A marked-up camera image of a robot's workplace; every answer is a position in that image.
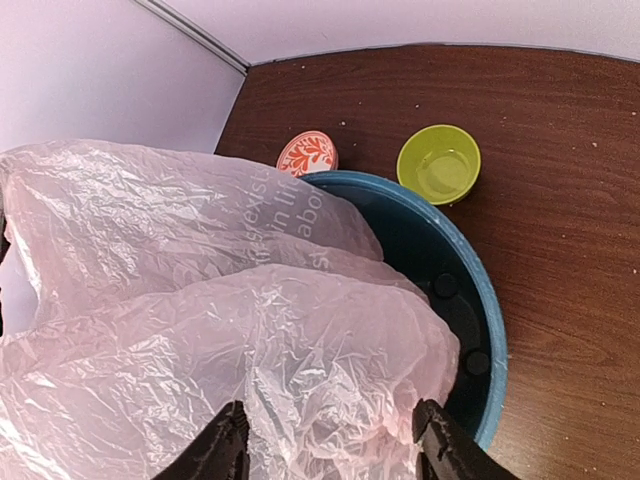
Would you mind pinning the left aluminium frame post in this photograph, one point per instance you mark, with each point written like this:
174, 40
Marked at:
196, 33

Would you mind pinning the blue plastic trash bin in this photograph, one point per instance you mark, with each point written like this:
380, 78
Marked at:
420, 242

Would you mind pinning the green plastic bowl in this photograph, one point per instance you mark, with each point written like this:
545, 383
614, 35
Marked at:
441, 163

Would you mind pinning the pink plastic trash bag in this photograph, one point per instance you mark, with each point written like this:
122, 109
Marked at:
171, 283

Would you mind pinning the red patterned white bowl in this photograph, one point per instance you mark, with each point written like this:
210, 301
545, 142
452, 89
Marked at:
309, 152

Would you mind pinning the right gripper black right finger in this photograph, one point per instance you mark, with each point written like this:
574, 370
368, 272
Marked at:
446, 451

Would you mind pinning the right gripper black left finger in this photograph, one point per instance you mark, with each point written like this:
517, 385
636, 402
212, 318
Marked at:
219, 452

